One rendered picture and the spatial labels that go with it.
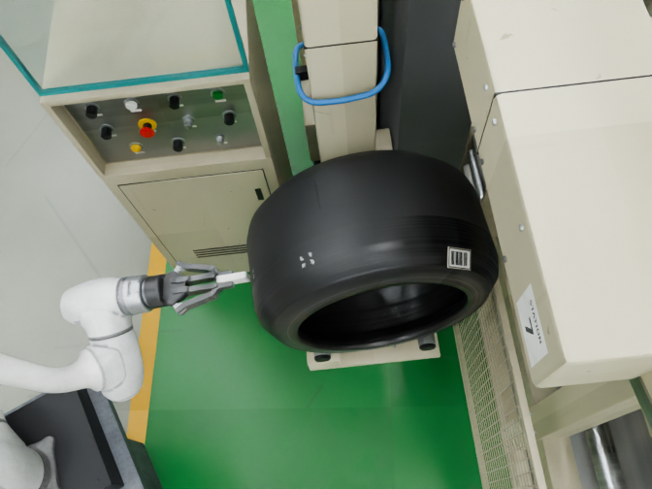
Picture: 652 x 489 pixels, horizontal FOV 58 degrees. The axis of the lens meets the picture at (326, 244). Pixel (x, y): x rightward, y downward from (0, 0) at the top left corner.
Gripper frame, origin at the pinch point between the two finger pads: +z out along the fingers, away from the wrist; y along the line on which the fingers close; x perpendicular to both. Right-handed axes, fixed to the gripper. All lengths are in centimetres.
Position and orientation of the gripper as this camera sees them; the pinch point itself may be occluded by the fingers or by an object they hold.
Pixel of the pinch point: (233, 278)
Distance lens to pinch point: 134.9
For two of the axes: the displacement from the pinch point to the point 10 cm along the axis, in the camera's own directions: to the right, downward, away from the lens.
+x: 2.1, 3.9, 9.0
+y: -0.9, -9.0, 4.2
